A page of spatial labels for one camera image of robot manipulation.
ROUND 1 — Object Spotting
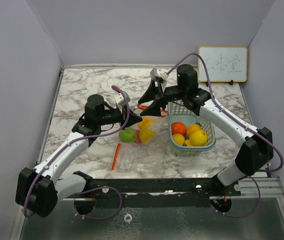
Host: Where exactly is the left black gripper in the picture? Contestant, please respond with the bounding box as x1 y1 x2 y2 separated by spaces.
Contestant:
98 104 143 131

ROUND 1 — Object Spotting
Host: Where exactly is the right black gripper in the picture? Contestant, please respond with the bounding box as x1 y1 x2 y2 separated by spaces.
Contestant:
138 80 186 117

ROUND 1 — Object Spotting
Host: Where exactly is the green apple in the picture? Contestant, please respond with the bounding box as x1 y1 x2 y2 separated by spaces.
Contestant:
119 127 137 143

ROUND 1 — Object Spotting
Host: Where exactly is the pink fruit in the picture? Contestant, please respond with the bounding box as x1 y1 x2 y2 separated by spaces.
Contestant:
134 129 142 145

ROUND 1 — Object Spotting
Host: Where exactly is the clear zip top bag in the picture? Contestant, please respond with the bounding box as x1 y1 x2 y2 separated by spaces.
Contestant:
111 110 168 170

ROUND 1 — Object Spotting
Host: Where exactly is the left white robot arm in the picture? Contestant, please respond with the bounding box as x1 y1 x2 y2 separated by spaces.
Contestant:
15 90 142 218

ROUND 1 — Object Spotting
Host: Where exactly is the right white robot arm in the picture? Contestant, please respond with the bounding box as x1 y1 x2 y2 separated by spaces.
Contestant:
138 64 273 196

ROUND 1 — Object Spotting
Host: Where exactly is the light blue plastic basket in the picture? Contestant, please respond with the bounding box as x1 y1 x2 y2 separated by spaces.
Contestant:
168 101 216 157

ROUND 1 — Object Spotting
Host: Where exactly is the orange tangerine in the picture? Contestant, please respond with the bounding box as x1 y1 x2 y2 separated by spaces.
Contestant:
171 121 187 136

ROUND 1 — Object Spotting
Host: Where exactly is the orange fruit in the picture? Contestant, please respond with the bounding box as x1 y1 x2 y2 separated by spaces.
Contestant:
186 124 202 137

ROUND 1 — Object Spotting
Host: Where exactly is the small whiteboard with writing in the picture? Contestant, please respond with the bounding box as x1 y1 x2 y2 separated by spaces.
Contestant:
198 46 248 83

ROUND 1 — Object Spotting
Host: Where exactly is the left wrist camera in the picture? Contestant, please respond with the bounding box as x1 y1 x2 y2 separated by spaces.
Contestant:
114 93 130 112

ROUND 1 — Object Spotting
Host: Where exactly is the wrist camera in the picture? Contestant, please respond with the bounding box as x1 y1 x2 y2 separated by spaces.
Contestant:
150 68 168 86
114 93 130 112

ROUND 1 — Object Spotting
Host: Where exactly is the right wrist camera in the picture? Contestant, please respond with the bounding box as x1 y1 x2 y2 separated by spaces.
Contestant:
150 68 168 86

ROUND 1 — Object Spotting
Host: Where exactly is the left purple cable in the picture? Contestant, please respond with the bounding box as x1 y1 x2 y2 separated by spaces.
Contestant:
23 85 130 220

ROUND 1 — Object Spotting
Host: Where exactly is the purple cable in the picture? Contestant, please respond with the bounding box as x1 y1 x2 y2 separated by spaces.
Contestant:
23 85 130 220
161 52 284 218

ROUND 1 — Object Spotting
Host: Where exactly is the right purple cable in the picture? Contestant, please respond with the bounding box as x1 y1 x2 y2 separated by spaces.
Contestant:
161 52 284 218

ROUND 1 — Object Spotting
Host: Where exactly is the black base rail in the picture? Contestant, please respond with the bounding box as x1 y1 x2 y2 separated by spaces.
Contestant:
72 178 241 209

